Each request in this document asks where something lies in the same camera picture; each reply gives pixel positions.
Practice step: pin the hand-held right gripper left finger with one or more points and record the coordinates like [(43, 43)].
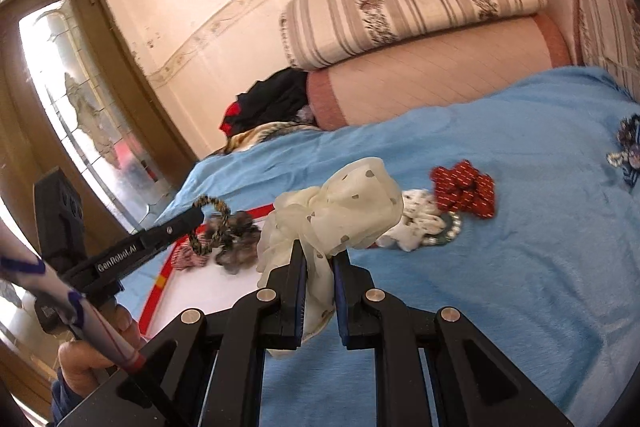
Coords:
[(300, 302)]

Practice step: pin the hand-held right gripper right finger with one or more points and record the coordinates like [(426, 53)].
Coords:
[(341, 307)]

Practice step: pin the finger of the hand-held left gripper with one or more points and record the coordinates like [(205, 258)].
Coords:
[(175, 224)]

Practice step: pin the pink checked scrunchie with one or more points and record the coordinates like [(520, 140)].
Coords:
[(187, 259)]

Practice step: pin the grey sheer scrunchie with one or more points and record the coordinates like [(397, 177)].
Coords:
[(240, 247)]

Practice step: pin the red-edged shallow box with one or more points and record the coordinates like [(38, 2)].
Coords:
[(200, 292)]

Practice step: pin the cream dotted sheer scrunchie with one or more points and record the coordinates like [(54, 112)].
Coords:
[(350, 202)]

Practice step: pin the white dotted scrunchie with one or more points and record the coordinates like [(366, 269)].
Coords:
[(415, 212)]

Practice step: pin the red dotted scrunchie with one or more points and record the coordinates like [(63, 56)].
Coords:
[(462, 189)]

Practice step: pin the person's left forearm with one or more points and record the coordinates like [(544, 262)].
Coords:
[(65, 399)]

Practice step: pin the person's left hand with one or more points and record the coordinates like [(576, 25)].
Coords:
[(82, 362)]

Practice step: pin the beige patterned blanket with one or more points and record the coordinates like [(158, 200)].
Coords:
[(260, 134)]

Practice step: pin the wooden door with leaded glass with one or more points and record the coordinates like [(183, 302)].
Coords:
[(65, 57)]

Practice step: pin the black and red clothes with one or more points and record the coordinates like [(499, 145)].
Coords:
[(275, 99)]

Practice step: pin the light blue blanket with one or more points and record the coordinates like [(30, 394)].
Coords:
[(500, 282)]

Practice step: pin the pink bolster cushion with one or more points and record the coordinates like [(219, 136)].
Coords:
[(425, 72)]

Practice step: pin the striped floral pillow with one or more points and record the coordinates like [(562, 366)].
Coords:
[(607, 17), (400, 2)]

